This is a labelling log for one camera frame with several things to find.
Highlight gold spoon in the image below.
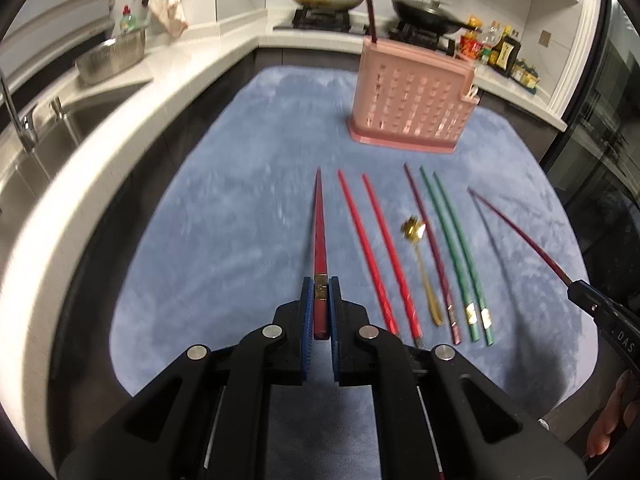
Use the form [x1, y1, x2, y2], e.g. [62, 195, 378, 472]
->
[401, 215, 445, 327]

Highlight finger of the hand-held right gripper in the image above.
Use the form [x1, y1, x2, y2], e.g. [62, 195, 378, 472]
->
[566, 279, 622, 329]

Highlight stainless steel sink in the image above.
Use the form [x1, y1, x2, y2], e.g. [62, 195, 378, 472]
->
[0, 79, 152, 201]

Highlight blue fleece mat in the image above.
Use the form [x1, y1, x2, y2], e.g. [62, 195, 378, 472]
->
[109, 65, 591, 480]

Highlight green dish soap bottle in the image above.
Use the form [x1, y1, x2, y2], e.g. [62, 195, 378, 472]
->
[119, 5, 147, 37]

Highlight pink plastic utensil holder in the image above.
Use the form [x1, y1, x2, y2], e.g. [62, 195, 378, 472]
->
[347, 39, 480, 155]

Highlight grey window blinds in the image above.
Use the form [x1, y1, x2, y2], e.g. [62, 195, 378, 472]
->
[0, 0, 117, 96]

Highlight person's right hand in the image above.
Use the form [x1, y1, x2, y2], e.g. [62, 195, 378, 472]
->
[586, 369, 635, 459]

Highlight clear plastic bottle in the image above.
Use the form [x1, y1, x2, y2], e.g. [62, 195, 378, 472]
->
[481, 20, 502, 52]

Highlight red twisted chopstick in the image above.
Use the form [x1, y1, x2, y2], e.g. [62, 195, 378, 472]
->
[361, 173, 426, 347]
[337, 169, 402, 337]

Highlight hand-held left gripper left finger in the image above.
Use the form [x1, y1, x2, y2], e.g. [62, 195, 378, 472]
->
[60, 276, 317, 480]

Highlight green chopstick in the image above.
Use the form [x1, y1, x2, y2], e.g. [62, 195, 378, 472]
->
[432, 171, 496, 347]
[419, 165, 478, 343]

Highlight red food cup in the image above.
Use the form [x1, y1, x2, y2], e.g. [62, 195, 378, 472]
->
[459, 34, 484, 59]

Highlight dark soy sauce bottle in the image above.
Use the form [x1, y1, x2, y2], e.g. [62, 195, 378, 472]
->
[494, 25, 523, 74]

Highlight row of small seasoning jars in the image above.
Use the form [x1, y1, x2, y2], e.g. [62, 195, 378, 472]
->
[509, 59, 542, 94]

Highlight stainless steel bowl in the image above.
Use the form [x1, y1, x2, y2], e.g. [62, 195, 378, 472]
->
[75, 27, 148, 86]

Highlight chrome faucet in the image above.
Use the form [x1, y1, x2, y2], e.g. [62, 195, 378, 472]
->
[0, 70, 40, 153]

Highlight dark red chopstick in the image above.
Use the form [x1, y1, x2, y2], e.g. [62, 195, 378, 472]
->
[467, 186, 574, 287]
[311, 166, 332, 342]
[361, 0, 379, 43]
[403, 162, 463, 346]

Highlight black gas stove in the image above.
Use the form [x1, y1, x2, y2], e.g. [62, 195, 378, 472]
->
[291, 6, 451, 53]

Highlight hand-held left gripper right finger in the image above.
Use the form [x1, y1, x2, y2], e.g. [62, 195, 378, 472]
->
[327, 276, 588, 480]

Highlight glass door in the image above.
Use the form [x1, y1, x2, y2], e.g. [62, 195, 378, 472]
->
[565, 0, 640, 321]

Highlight black wok with lid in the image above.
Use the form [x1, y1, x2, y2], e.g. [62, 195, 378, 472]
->
[391, 0, 481, 34]

